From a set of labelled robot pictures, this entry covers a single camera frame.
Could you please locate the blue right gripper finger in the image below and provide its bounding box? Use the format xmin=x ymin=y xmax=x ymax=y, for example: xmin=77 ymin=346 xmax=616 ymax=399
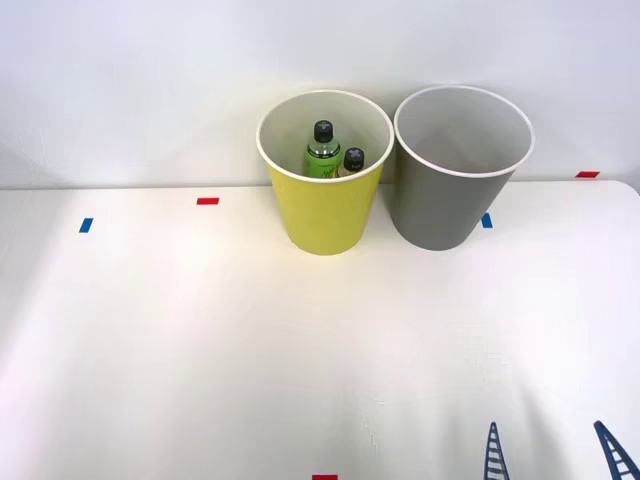
xmin=592 ymin=419 xmax=640 ymax=480
xmin=481 ymin=420 xmax=512 ymax=480

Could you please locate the green label plastic bottle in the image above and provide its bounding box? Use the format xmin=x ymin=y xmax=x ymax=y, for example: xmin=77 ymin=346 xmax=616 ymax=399
xmin=303 ymin=119 xmax=345 ymax=179

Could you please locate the grey plastic waste bin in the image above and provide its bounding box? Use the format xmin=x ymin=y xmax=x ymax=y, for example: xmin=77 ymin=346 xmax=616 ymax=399
xmin=393 ymin=84 xmax=537 ymax=253

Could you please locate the yellow label plastic bottle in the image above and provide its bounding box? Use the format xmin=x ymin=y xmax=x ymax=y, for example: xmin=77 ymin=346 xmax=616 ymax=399
xmin=333 ymin=146 xmax=367 ymax=179

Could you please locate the yellow-green plastic waste bin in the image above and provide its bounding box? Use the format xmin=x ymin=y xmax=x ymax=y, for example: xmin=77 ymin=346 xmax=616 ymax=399
xmin=255 ymin=88 xmax=395 ymax=257

